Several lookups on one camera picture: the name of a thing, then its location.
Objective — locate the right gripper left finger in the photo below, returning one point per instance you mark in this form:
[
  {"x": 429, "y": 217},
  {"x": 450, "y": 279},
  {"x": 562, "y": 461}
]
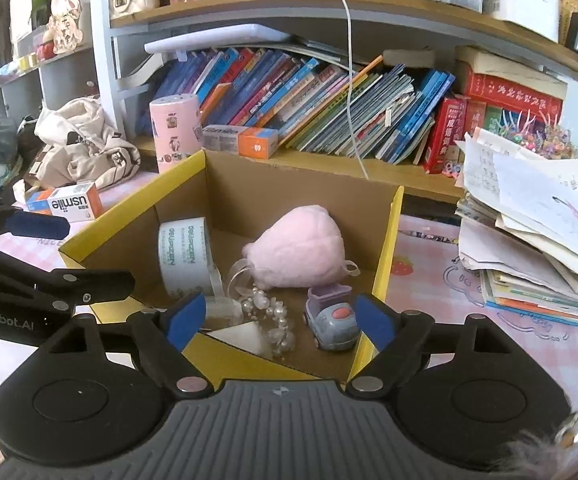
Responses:
[{"x": 161, "y": 337}]

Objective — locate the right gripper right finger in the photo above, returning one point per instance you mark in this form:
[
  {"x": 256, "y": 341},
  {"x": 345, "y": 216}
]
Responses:
[{"x": 399, "y": 339}]

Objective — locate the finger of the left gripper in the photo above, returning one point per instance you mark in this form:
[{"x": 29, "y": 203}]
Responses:
[
  {"x": 28, "y": 224},
  {"x": 24, "y": 284}
]

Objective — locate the white orange usmile box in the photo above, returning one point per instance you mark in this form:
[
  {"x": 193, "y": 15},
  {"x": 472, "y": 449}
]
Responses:
[{"x": 76, "y": 203}]

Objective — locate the grey purple toy car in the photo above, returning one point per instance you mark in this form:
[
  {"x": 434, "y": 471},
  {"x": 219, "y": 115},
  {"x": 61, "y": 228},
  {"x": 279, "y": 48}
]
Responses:
[{"x": 330, "y": 316}]

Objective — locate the white tape roll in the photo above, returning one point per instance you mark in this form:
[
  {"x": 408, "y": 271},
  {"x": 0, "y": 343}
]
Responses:
[{"x": 185, "y": 259}]

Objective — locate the beige canvas bag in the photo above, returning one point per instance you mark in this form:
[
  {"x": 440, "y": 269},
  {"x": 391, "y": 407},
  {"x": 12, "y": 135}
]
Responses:
[{"x": 80, "y": 146}]

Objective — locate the pink plush toy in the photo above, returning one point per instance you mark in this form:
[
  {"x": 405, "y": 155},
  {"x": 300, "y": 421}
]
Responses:
[{"x": 302, "y": 249}]

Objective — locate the yellow cardboard box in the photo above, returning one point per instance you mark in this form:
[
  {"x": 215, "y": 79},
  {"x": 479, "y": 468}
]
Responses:
[{"x": 241, "y": 199}]

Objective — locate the stack of papers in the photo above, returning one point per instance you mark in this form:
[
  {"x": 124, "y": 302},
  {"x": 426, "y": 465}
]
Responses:
[{"x": 519, "y": 227}]

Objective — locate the pink cylindrical container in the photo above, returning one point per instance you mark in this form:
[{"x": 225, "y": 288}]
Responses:
[{"x": 176, "y": 128}]

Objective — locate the floral plush doll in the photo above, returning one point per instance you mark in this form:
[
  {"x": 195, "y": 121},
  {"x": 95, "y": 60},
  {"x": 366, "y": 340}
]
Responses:
[{"x": 64, "y": 25}]

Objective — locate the orange white small box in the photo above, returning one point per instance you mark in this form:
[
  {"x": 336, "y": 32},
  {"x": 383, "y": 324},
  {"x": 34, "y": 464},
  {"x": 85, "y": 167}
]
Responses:
[{"x": 252, "y": 142}]

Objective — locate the row of colourful books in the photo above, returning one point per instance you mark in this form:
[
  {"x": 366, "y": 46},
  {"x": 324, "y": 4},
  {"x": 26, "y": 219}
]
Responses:
[{"x": 319, "y": 103}]

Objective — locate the white wooden bookshelf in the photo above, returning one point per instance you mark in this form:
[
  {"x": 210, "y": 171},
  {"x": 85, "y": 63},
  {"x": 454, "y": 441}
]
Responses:
[{"x": 369, "y": 27}]

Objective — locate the red thick dictionary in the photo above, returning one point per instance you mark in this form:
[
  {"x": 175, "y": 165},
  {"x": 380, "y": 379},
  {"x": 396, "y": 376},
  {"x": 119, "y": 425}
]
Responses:
[{"x": 489, "y": 78}]

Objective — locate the white flat tablet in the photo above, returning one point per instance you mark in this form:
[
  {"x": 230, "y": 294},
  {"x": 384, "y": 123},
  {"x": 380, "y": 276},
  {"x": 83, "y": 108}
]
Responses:
[{"x": 218, "y": 37}]

